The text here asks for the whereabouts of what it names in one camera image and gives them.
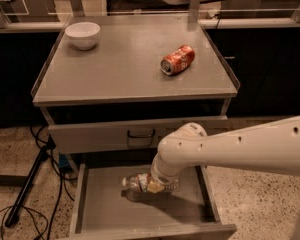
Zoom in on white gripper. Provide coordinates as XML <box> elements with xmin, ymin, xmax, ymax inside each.
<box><xmin>147</xmin><ymin>157</ymin><xmax>184</xmax><ymax>194</ymax></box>

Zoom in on clear plastic water bottle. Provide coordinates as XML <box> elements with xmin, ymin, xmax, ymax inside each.
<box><xmin>122</xmin><ymin>173</ymin><xmax>180</xmax><ymax>193</ymax></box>

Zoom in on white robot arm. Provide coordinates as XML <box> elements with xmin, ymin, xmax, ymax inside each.
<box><xmin>151</xmin><ymin>116</ymin><xmax>300</xmax><ymax>186</ymax></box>

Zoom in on grey upper drawer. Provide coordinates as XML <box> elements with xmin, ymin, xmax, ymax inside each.
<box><xmin>49</xmin><ymin>116</ymin><xmax>227</xmax><ymax>154</ymax></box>

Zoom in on grey open middle drawer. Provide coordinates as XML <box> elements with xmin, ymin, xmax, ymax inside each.
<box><xmin>70</xmin><ymin>162</ymin><xmax>236</xmax><ymax>240</ymax></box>

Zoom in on grey cabinet with counter top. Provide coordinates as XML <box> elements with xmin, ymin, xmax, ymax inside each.
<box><xmin>31</xmin><ymin>13</ymin><xmax>241</xmax><ymax>172</ymax></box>

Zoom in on blue box under cabinet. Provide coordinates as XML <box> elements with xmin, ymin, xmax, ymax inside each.
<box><xmin>58</xmin><ymin>154</ymin><xmax>72</xmax><ymax>172</ymax></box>

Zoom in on black tripod leg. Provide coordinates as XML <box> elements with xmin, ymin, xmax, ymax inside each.
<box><xmin>4</xmin><ymin>137</ymin><xmax>55</xmax><ymax>228</ymax></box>

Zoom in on orange soda can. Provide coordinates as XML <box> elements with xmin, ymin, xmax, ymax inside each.
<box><xmin>160</xmin><ymin>45</ymin><xmax>195</xmax><ymax>76</ymax></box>

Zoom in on white ceramic bowl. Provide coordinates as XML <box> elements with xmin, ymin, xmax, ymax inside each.
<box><xmin>65</xmin><ymin>22</ymin><xmax>101</xmax><ymax>50</ymax></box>

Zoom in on clear acrylic barrier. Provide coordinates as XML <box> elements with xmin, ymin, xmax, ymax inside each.
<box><xmin>0</xmin><ymin>0</ymin><xmax>300</xmax><ymax>29</ymax></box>

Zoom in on black drawer handle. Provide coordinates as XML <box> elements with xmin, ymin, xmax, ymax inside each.
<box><xmin>127</xmin><ymin>129</ymin><xmax>156</xmax><ymax>139</ymax></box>

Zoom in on black floor cables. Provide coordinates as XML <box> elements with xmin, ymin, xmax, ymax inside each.
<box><xmin>0</xmin><ymin>125</ymin><xmax>78</xmax><ymax>240</ymax></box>

